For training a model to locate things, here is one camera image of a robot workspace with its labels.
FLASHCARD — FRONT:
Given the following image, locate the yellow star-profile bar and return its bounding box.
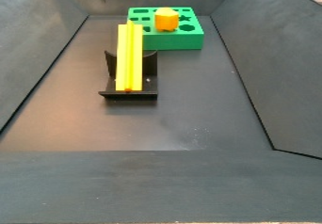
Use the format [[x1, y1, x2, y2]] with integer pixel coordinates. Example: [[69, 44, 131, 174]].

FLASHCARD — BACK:
[[116, 20, 143, 92]]

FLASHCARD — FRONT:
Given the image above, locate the black L-shaped fixture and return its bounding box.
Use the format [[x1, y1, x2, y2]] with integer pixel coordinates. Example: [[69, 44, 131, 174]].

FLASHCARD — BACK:
[[97, 51, 159, 100]]

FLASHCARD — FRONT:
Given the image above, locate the yellow pentagon prism block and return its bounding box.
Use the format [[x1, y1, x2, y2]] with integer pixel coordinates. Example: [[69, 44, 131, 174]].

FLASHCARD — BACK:
[[155, 8, 179, 31]]

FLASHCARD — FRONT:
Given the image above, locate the green foam shape-sorter block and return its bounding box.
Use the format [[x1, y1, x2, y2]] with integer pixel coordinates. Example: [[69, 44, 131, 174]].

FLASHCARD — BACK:
[[127, 7, 204, 51]]

